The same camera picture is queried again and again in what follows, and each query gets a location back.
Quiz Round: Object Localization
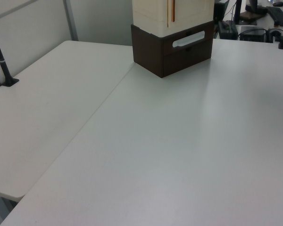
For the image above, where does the cream plastic cabinet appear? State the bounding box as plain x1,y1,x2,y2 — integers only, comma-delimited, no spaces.
132,0,215,39

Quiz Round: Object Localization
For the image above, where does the dark brown drawer base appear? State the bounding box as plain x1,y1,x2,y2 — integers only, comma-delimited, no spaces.
130,19,215,79

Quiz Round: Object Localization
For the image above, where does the black box with green light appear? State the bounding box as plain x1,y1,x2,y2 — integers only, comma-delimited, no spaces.
217,20,239,40

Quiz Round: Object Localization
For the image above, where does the brown wooden board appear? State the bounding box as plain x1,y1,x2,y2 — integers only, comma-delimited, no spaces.
239,10,259,24

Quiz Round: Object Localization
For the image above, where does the black monitor stand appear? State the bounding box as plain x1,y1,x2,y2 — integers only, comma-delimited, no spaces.
244,0,269,15

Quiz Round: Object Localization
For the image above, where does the black keyboard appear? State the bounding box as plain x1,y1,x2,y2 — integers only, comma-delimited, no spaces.
266,6,283,26

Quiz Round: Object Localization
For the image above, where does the white drawer handle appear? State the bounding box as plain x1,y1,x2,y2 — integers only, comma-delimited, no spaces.
172,30,206,48

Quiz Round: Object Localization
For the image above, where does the grey metal partition post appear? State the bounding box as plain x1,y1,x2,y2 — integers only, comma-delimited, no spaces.
63,0,79,42

